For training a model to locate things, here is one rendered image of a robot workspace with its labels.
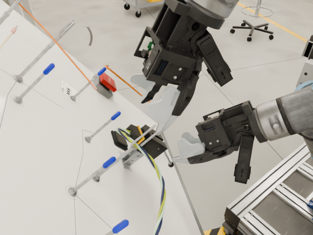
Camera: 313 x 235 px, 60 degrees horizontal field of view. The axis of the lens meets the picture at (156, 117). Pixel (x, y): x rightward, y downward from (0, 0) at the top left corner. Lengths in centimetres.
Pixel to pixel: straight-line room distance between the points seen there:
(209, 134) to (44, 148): 31
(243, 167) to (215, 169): 140
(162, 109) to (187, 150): 19
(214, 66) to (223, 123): 16
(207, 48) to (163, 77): 8
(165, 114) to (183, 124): 186
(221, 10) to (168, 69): 11
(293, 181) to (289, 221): 28
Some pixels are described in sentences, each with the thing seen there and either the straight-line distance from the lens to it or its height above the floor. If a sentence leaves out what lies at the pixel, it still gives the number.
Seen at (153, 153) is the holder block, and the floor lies 109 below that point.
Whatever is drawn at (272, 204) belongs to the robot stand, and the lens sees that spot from 165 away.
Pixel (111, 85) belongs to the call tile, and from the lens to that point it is 73.
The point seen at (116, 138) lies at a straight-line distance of 60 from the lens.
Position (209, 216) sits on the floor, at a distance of 176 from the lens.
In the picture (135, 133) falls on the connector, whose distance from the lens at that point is 51.
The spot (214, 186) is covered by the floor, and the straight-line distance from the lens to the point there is 189.
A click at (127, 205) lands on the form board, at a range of 50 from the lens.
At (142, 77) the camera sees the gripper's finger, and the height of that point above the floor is 125.
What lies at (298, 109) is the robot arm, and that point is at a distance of 53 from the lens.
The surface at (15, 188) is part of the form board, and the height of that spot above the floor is 123.
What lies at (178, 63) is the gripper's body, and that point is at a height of 131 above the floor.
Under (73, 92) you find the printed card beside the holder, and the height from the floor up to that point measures 116.
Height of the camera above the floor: 149
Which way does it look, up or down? 39 degrees down
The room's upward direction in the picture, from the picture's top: straight up
